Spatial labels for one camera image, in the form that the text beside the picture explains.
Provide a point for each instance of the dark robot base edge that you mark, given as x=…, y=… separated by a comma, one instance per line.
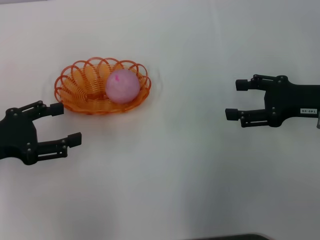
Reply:
x=232, y=237

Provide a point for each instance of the pink peach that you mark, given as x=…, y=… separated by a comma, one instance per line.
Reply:
x=122, y=86

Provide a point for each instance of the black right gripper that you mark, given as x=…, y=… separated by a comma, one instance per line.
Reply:
x=295, y=100

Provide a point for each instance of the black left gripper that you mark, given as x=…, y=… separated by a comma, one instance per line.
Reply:
x=17, y=135

